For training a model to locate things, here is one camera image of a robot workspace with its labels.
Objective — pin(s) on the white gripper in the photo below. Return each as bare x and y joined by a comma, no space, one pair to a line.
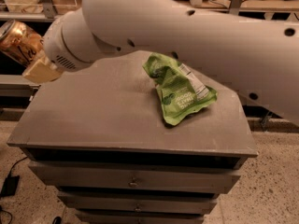
55,48

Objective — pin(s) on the orange LaCroix soda can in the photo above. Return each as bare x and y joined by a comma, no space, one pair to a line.
20,42

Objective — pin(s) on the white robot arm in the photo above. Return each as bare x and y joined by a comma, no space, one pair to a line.
258,59

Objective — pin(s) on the grey drawer cabinet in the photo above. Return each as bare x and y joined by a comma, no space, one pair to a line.
98,136

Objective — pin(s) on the black power adapter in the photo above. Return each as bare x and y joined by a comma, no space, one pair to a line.
10,186

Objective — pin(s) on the green snack bag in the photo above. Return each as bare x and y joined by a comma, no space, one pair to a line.
180,92

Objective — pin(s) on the metal railing frame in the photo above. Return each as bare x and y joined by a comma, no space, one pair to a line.
31,6

